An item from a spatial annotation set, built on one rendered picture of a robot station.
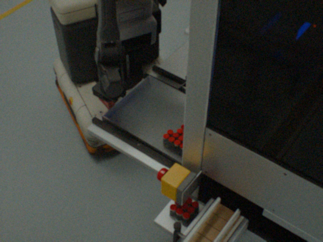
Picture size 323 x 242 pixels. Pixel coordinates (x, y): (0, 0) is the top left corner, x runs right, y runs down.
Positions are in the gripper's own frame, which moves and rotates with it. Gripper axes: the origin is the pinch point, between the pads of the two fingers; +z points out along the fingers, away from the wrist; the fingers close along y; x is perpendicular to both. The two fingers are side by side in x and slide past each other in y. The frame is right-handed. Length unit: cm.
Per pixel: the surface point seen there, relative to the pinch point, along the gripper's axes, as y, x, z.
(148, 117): 11.9, 5.9, 2.1
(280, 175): 66, -12, -27
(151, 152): 23.4, -7.2, 0.3
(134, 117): 8.1, 3.1, 2.1
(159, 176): 35.5, -19.4, -10.1
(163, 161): 28.3, -7.6, 0.5
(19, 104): -112, 32, 90
